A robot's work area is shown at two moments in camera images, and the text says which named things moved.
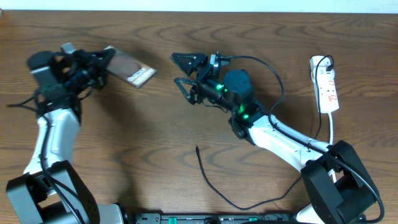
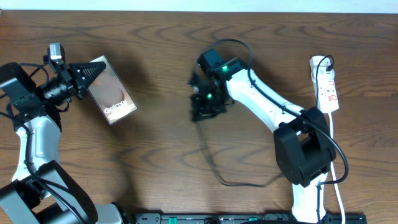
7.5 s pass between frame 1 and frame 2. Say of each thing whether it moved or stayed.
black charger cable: moved
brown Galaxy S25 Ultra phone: moved
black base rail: stayed
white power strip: stayed
